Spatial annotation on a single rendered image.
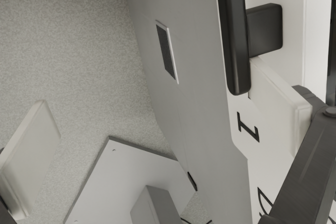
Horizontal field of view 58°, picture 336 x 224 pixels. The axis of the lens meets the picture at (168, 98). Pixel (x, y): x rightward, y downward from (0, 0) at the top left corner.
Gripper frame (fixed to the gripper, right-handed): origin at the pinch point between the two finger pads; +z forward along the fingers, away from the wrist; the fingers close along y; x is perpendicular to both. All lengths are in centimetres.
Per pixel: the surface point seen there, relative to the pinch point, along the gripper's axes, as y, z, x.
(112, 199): -31, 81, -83
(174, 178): -4, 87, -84
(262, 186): 9.0, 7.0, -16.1
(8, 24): -43, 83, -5
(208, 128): 6.7, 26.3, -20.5
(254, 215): 8.5, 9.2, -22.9
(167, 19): 3.9, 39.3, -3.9
